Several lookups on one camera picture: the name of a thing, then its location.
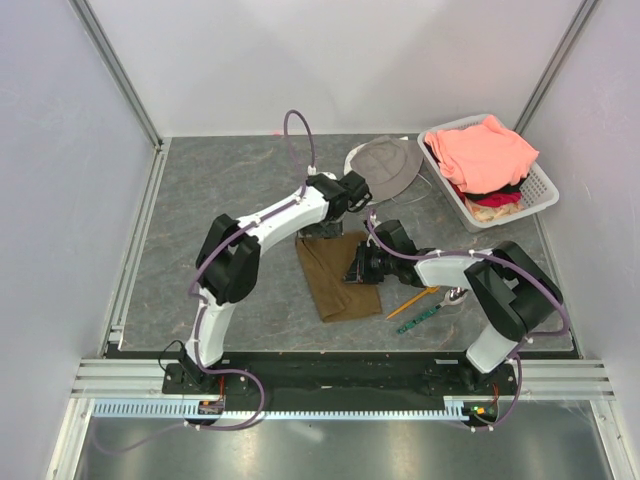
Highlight grey bucket hat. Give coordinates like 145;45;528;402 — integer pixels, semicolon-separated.
343;135;424;203

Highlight red and dark clothes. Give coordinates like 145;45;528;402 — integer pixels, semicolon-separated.
450;178;525;223

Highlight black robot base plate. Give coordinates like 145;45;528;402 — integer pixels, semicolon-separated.
162;352;517;397

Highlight spoon with green handle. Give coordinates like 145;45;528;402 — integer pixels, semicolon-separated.
396;287;468;335

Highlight white plastic laundry basket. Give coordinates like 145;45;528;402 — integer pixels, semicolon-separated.
417;113;559;233

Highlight orange plastic fork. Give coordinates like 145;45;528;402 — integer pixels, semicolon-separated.
385;286;440;320

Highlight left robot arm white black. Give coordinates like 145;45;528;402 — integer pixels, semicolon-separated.
162;172;372;395

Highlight salmon pink folded garment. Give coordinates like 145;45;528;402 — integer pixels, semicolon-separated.
424;115;539;194

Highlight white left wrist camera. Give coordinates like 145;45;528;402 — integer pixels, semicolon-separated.
307;166;336;180

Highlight grey slotted cable duct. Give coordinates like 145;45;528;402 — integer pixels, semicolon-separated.
93;398;485;422

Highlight brown cloth napkin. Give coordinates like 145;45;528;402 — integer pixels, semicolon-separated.
295;231;382;323

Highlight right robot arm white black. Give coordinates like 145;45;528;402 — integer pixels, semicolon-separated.
343;219;568;394

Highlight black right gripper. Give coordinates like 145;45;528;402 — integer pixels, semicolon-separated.
341;240;396;284

